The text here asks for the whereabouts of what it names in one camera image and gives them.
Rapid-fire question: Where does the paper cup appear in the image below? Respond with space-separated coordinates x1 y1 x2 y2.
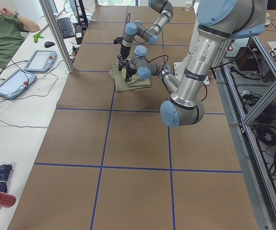
184 0 192 12

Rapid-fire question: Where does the folded dark blue umbrella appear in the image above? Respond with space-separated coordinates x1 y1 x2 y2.
0 164 12 193

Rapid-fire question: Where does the black power brick box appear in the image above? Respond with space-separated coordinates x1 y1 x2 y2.
235 47 263 71

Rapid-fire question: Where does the aluminium frame cart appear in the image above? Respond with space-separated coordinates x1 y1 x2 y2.
213 31 276 230

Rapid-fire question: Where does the green plastic clip tool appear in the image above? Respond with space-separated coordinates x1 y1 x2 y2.
33 33 44 43

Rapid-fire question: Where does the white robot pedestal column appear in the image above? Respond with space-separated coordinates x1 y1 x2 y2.
174 8 215 92

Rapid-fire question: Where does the blue teach pendant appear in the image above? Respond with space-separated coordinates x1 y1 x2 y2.
0 69 37 99
24 50 57 73

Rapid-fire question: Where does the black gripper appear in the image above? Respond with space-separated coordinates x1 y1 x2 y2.
118 59 136 82
114 37 131 62

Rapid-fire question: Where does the aluminium frame post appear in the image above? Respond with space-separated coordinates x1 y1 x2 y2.
39 0 74 73

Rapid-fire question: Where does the blue teach pendant near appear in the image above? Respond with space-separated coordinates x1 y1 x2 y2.
0 69 37 99

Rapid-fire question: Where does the olive green long-sleeve shirt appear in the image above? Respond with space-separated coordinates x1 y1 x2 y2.
109 62 151 92

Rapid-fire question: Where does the blue teach pendant far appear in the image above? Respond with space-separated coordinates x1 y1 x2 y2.
24 50 57 73

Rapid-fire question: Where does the person in green shirt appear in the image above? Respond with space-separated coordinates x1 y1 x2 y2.
0 6 40 69

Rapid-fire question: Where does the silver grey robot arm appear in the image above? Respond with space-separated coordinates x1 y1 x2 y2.
114 0 174 71
118 0 267 127

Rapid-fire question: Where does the black computer mouse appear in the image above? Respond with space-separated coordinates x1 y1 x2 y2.
44 41 55 48

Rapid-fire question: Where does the black keyboard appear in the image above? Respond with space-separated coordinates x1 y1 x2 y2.
56 17 75 39

